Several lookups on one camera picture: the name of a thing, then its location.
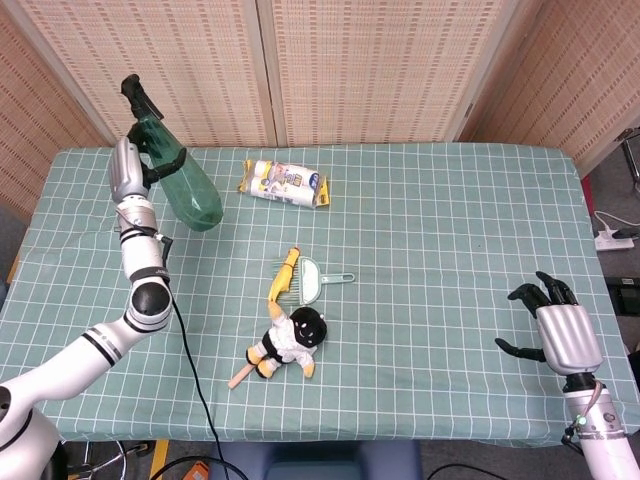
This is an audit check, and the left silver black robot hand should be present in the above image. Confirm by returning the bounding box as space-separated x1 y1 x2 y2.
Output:
108 122 188 204

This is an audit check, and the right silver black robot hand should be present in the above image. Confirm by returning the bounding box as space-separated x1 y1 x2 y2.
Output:
494 271 604 375

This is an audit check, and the green transparent spray bottle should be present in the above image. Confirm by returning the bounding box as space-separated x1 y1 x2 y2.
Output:
121 74 225 233

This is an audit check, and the black box on floor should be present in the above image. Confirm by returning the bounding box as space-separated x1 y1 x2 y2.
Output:
604 274 640 316

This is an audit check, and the white power strip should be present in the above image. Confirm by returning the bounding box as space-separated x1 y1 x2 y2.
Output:
593 227 636 252

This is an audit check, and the green checked tablecloth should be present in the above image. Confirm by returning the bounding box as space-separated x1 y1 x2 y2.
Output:
0 143 640 448

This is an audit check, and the pack of white bag rolls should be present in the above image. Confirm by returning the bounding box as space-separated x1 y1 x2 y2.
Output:
237 159 332 210

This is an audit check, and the yellow rubber chicken toy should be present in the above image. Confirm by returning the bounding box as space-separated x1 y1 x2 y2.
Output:
267 245 303 304

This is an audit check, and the light green comb scoop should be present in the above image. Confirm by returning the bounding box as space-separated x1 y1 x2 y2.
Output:
272 256 356 307

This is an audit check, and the black plush doll white coat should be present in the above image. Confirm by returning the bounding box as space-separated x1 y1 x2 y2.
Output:
245 298 329 380

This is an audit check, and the wooden stick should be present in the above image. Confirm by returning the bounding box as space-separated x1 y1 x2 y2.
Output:
227 363 261 389

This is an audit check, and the bamboo folding screen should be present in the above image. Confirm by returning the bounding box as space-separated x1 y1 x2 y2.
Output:
0 0 640 221

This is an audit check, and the orange object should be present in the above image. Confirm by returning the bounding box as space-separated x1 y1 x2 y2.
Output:
172 462 210 480

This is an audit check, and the black floor cable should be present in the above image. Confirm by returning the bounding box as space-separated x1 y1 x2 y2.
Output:
424 463 496 480

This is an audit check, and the metal chair frame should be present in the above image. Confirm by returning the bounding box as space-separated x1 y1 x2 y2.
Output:
615 127 640 191

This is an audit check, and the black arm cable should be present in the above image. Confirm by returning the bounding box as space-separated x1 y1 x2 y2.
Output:
149 232 236 480

